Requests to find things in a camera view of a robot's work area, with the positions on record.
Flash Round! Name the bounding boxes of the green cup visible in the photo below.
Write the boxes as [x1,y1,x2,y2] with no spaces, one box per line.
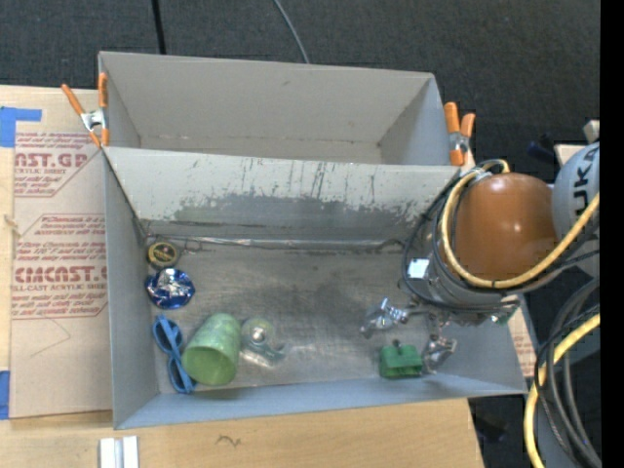
[180,312,243,388]

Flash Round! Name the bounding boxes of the blue sunglasses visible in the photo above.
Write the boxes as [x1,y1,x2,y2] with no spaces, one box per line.
[151,314,197,395]

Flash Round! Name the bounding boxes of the black and yellow round tape measure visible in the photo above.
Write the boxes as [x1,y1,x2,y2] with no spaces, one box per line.
[147,240,182,270]

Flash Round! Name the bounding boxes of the clear glass piece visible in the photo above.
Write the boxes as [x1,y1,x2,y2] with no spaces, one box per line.
[239,315,288,369]

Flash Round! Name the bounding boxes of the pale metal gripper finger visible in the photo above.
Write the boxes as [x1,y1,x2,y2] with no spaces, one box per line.
[359,297,410,339]
[421,320,458,374]

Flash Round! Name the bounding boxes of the green plastic block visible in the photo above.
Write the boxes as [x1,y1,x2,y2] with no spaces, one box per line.
[378,339,424,380]

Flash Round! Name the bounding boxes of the blue shiny crumpled packet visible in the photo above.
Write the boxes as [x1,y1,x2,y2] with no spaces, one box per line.
[144,267,197,311]

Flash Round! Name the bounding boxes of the grey metal bin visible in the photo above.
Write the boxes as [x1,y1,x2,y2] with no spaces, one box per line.
[97,50,530,431]

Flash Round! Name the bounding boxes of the brown cardboard board, red print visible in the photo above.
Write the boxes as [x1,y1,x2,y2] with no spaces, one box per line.
[0,84,537,421]

